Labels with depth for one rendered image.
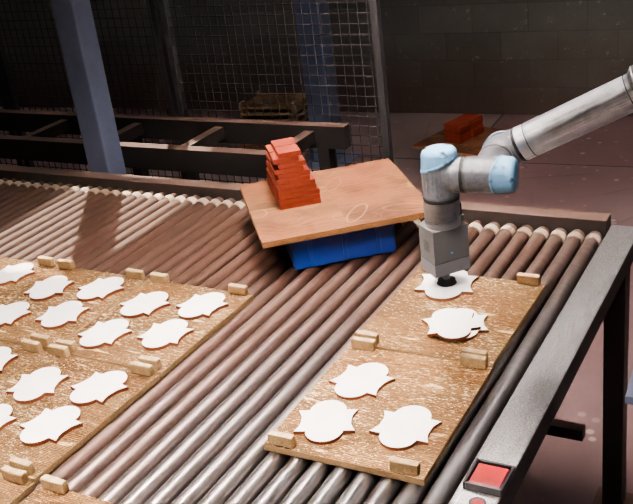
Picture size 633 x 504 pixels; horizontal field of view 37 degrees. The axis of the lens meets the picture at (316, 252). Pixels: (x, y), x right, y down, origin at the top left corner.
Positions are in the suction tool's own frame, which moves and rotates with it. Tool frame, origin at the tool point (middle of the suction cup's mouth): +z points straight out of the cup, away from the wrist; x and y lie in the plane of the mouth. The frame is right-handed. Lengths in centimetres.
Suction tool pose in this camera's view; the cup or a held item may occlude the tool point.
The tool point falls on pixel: (447, 287)
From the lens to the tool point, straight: 205.5
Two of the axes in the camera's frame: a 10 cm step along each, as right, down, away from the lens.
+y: -9.2, 2.5, -3.0
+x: 3.8, 3.4, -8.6
